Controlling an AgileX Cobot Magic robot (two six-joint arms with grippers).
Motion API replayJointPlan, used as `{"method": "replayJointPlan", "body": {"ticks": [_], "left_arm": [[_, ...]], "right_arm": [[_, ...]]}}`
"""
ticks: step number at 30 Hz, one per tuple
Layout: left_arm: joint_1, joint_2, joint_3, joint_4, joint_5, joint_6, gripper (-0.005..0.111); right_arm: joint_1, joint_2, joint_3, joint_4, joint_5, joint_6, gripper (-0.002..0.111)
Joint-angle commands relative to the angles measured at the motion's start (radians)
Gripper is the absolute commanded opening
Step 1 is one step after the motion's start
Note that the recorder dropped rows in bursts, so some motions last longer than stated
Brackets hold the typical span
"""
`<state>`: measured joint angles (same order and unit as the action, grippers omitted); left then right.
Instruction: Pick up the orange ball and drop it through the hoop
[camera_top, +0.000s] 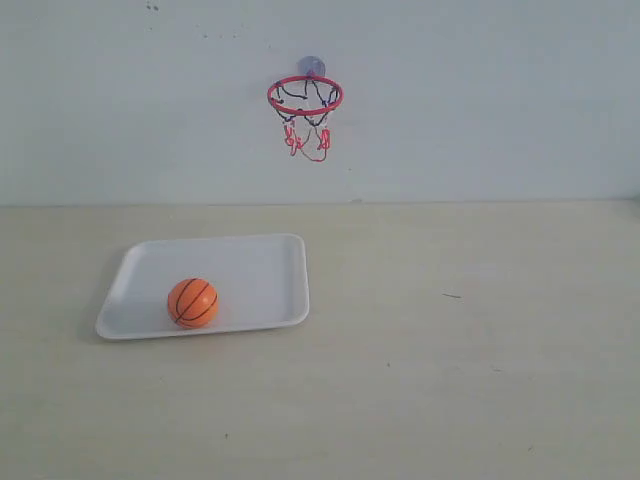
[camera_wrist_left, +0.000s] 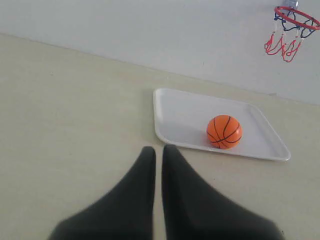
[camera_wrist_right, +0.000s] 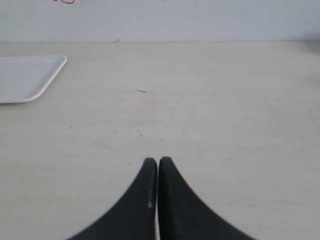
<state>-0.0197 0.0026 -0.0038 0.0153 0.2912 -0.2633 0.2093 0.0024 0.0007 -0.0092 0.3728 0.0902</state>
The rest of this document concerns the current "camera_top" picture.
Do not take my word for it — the clear suction cup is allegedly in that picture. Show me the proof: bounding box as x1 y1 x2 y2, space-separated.
297 56 326 77

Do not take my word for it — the white rectangular tray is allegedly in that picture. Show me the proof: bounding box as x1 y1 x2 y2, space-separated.
95 233 310 340

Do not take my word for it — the small orange basketball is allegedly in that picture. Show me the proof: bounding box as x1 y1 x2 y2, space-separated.
167 278 219 329

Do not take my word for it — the red mini basketball hoop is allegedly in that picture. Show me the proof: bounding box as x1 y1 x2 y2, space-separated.
267 74 344 163

